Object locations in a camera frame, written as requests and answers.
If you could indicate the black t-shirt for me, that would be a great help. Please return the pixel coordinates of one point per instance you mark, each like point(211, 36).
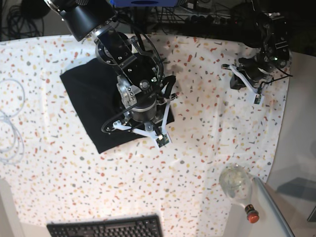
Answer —
point(93, 93)

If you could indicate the black power strip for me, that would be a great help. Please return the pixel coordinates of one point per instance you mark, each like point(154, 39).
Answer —
point(212, 19)

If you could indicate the terrazzo pattern tablecloth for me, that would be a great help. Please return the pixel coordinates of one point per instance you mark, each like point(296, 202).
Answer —
point(59, 176)

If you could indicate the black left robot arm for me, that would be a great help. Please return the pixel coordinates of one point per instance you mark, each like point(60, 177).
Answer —
point(274, 47)

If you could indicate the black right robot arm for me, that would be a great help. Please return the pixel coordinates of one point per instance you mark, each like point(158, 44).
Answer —
point(126, 55)

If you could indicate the clear bottle with red cap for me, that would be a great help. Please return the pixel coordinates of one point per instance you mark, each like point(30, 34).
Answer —
point(236, 184)

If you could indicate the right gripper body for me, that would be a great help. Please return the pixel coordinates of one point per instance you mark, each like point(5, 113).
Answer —
point(139, 102)

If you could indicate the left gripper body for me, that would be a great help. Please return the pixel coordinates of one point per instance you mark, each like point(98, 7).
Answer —
point(254, 71)

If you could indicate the black computer keyboard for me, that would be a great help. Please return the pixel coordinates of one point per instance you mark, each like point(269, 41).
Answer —
point(144, 226)

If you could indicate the blue box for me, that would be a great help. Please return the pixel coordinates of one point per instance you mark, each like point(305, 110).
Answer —
point(144, 3)

